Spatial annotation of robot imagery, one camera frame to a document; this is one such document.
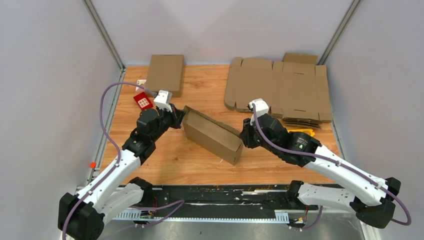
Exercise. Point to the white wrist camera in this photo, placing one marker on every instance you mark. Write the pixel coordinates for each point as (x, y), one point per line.
(259, 108)
(162, 100)

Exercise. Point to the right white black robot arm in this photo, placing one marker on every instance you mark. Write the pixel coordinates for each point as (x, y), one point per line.
(370, 198)

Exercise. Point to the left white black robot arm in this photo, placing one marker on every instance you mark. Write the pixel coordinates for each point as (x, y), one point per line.
(84, 215)

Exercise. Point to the brown cardboard box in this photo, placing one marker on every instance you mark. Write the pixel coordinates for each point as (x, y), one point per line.
(166, 72)
(215, 136)

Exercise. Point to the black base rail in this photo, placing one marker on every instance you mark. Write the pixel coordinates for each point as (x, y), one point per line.
(214, 202)

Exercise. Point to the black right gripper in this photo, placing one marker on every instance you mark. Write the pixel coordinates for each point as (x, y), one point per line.
(245, 134)

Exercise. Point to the stack of flat cardboard sheets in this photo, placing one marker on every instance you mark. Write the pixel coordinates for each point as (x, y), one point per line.
(295, 88)

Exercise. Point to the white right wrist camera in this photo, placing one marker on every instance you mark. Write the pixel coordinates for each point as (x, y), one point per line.
(259, 108)

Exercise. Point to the yellow plastic triangle block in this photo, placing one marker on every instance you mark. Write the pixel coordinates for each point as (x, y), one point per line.
(308, 131)

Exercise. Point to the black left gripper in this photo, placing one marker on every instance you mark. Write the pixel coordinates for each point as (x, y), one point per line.
(178, 114)

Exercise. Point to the closed brown cardboard box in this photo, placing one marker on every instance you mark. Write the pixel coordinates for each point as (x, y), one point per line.
(166, 72)

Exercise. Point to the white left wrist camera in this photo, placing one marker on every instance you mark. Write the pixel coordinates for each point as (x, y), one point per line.
(162, 100)

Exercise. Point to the red plastic window block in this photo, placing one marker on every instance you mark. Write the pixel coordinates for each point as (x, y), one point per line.
(143, 101)

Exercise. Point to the playing card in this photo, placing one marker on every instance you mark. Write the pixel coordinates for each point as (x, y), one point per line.
(140, 82)

